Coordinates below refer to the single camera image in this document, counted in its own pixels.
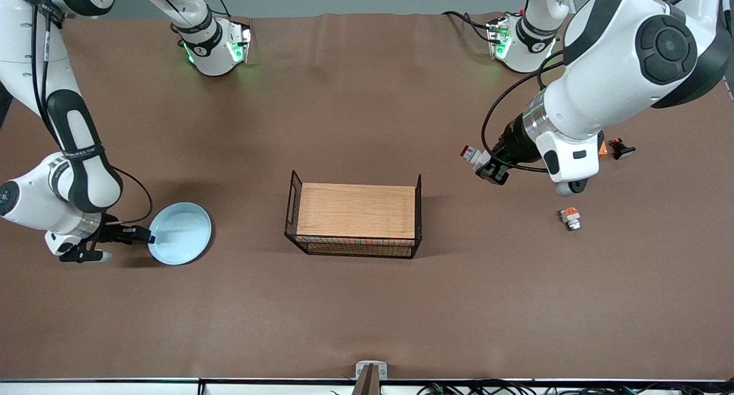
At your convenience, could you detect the red pushbutton switch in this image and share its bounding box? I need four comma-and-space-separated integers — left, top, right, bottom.
460, 144, 491, 170

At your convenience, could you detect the light blue plate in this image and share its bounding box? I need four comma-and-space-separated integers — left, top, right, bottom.
148, 202, 212, 266

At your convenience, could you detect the brown table cover sheet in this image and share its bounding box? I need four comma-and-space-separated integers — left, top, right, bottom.
0, 12, 734, 381

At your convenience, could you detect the small black red switch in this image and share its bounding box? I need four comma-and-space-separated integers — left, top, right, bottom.
609, 138, 636, 161

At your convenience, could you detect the black wire rack wooden top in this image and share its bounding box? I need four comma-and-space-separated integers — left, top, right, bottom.
284, 170, 423, 260

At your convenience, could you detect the white table edge rail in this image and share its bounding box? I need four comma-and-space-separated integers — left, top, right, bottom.
0, 378, 734, 395

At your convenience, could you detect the tangled black cable bundle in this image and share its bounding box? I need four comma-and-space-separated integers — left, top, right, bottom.
417, 380, 734, 395

